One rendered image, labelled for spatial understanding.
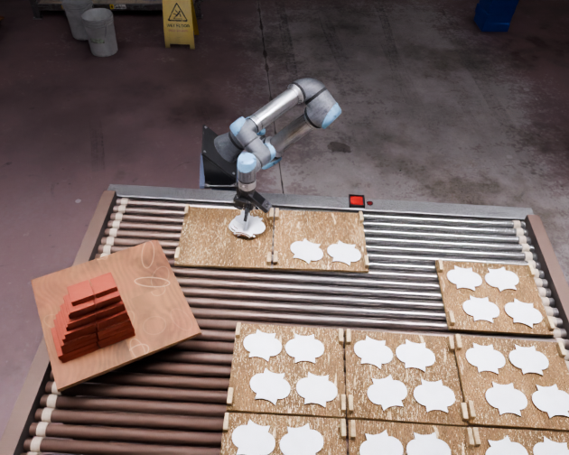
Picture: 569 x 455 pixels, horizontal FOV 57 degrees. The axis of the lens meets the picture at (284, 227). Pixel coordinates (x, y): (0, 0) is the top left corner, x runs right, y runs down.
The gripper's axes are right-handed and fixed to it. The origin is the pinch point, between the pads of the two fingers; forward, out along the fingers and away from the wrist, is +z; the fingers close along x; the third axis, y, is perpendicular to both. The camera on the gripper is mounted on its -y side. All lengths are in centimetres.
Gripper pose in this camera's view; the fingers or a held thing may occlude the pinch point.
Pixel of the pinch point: (252, 220)
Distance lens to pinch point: 237.5
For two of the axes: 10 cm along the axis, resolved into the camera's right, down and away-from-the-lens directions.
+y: -9.3, -2.9, 2.3
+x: -3.7, 6.6, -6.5
